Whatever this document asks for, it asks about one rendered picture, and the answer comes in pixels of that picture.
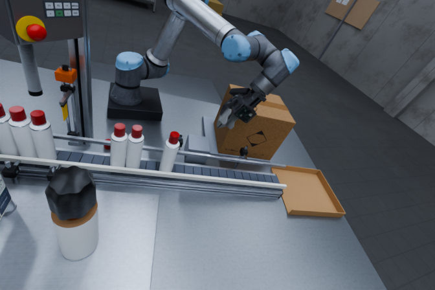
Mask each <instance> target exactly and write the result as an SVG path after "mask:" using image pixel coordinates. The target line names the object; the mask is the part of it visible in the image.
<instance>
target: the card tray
mask: <svg viewBox="0 0 435 290"><path fill-rule="evenodd" d="M271 170H272V173H275V174H276V176H277V177H278V180H279V182H280V184H286V185H287V187H286V188H285V189H282V190H283V195H282V199H283V202H284V205H285V207H286V210H287V213H288V214H289V215H300V216H322V217H333V218H341V217H342V216H343V215H345V214H346V213H345V211H344V209H343V208H342V206H341V204H340V203H339V200H338V199H337V197H336V196H335V194H334V193H333V190H332V189H331V187H330V186H329V184H328V182H327V180H326V179H325V177H324V176H323V174H322V172H321V171H320V170H316V169H311V168H302V167H296V166H288V165H286V168H276V167H271Z"/></svg>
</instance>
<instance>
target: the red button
mask: <svg viewBox="0 0 435 290"><path fill-rule="evenodd" d="M27 35H28V37H29V38H31V39H33V40H34V41H43V40H44V39H45V38H46V37H47V31H46V30H45V28H44V27H42V26H41V25H39V24H31V25H28V26H27Z"/></svg>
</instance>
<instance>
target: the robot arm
mask: <svg viewBox="0 0 435 290"><path fill-rule="evenodd" d="M161 1H162V2H163V3H164V4H165V5H166V6H167V7H168V8H169V9H170V11H169V13H168V15H167V17H166V19H165V21H164V24H163V26H162V28H161V30H160V32H159V35H158V36H157V39H156V40H155V43H154V45H153V47H152V49H148V50H147V52H146V55H145V56H141V55H140V54H138V53H136V52H122V53H120V54H119V55H118V56H117V60H116V63H115V66H116V71H115V84H114V86H113V88H112V90H111V94H110V98H111V99H112V101H114V102H115V103H117V104H120V105H123V106H135V105H137V104H139V103H141V101H142V95H141V91H140V81H141V80H148V79H154V78H162V77H164V76H166V75H167V74H168V71H169V69H170V68H169V66H170V64H169V60H168V57H169V55H170V53H171V51H172V49H173V47H174V45H175V44H176V42H177V40H178V38H179V36H180V35H181V32H182V31H183V29H184V27H185V25H186V24H187V22H188V21H189V22H191V24H193V25H194V26H195V27H196V28H198V29H199V30H200V31H201V32H202V33H203V34H204V35H205V36H207V37H208V38H209V39H210V40H212V41H213V42H214V43H215V44H216V45H217V46H218V47H219V48H221V51H222V53H223V57H224V58H225V59H226V60H227V61H230V62H235V63H240V62H243V61H257V62H258V63H259V64H260V65H261V66H262V67H263V68H264V70H263V71H262V72H261V73H260V74H259V75H257V77H255V79H254V80H253V82H252V83H251V84H250V87H251V88H252V89H249V88H248V87H247V88H232V89H231V90H230V92H229V93H230V94H231V95H232V96H233V98H230V99H229V100H228V101H226V102H225V103H224V105H223V107H222V109H221V111H220V114H219V117H218V120H217V128H223V127H225V126H227V127H228V128H229V129H232V128H233V127H234V123H235V121H237V120H238V119H240V120H242V121H243V122H244V123H246V124H247V123H248V122H249V121H250V120H251V119H252V118H254V117H255V116H256V115H257V113H256V111H255V110H254V108H255V107H256V106H257V105H258V104H259V103H260V102H261V101H263V102H265V101H266V95H267V96H268V95H269V94H270V93H271V92H272V91H273V90H274V89H275V88H276V87H278V86H279V85H280V84H281V83H282V82H283V81H284V80H285V79H286V78H287V77H288V76H289V75H291V73H292V72H293V71H294V70H295V69H296V68H297V67H298V66H299V63H300V62H299V60H298V58H297V57H296V56H295V55H294V54H293V53H292V52H291V51H290V50H289V49H284V50H281V52H280V51H279V50H278V49H277V48H276V47H275V46H274V45H273V44H272V43H271V42H270V41H269V40H268V39H267V38H266V37H265V36H264V35H263V34H261V33H260V32H258V31H257V30H255V31H253V32H251V33H250V34H248V35H247V36H246V35H244V34H243V33H242V32H240V31H239V30H238V29H237V28H236V27H234V26H233V25H231V24H230V23H229V22H228V21H227V20H226V19H224V18H223V17H221V16H220V15H219V14H218V13H217V12H215V11H214V10H212V9H211V8H210V7H209V6H208V2H209V0H161ZM231 109H232V110H231ZM256 110H257V107H256ZM252 116H253V117H252ZM250 118H251V119H250Z"/></svg>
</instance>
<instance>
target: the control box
mask: <svg viewBox="0 0 435 290"><path fill-rule="evenodd" d="M43 1H79V2H80V17H62V18H45V12H44V7H43ZM31 24H39V25H41V26H42V27H44V28H45V30H46V31H47V37H46V38H45V39H44V40H43V41H34V40H33V39H31V38H29V37H28V35H27V26H28V25H31ZM0 35H1V36H2V37H4V38H5V39H7V40H8V41H10V42H12V43H13V44H14V45H28V44H34V43H45V42H50V41H61V40H67V39H77V38H82V37H83V25H82V2H81V0H0Z"/></svg>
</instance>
